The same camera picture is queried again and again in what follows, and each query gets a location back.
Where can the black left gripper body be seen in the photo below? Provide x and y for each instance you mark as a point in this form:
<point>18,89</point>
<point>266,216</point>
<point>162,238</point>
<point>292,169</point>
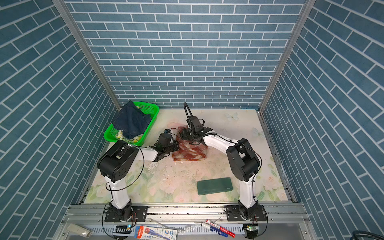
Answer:
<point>172,147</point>

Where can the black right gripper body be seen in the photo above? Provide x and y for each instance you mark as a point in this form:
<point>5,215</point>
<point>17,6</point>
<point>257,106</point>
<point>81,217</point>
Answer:
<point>189,135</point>

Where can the red plaid skirt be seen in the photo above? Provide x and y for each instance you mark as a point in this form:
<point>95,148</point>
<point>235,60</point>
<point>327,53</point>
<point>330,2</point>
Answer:
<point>187,151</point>

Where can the dark navy skirt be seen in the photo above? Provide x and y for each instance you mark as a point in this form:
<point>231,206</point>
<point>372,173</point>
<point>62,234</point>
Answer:
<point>131,120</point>

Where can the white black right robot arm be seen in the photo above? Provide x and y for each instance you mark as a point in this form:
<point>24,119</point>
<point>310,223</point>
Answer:
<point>244,162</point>

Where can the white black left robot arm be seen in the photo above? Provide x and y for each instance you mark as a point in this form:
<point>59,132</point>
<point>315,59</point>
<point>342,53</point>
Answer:
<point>115,164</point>

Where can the yellow floral skirt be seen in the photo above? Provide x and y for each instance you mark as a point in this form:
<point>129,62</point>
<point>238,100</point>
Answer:
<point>120,136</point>

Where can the green plastic basket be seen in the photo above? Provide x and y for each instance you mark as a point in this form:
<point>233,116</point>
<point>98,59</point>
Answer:
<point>146,108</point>

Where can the dark green folded cloth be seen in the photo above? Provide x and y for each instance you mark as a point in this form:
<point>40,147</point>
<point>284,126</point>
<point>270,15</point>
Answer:
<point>213,186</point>

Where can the blue red packaged tool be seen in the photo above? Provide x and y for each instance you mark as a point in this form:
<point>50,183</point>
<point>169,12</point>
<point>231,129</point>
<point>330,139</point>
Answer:
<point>153,233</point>

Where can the red marker pen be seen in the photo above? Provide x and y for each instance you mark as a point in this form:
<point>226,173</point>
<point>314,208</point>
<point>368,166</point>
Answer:
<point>221,228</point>

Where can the blue marker pen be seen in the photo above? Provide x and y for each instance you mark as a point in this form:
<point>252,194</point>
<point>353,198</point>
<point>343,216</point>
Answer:
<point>214,229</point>

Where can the white small device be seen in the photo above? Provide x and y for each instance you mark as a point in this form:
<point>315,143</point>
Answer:
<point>79,230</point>

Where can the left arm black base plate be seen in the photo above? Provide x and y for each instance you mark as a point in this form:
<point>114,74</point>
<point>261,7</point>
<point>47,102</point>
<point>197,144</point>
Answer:
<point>132,214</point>

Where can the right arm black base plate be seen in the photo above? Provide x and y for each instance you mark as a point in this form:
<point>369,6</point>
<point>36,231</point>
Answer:
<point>236,213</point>

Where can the aluminium front rail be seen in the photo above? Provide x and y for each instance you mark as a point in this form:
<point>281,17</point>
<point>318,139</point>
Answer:
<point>286,221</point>

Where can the aluminium corner frame post left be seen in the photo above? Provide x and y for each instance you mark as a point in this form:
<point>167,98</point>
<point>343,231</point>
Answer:
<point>81,41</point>

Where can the aluminium corner frame post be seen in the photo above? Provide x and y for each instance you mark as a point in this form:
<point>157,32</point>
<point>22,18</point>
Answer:
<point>81,41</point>
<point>288,49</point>

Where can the aluminium corner frame post right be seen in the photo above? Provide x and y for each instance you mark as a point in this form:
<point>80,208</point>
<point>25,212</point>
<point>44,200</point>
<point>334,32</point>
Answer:
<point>288,49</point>

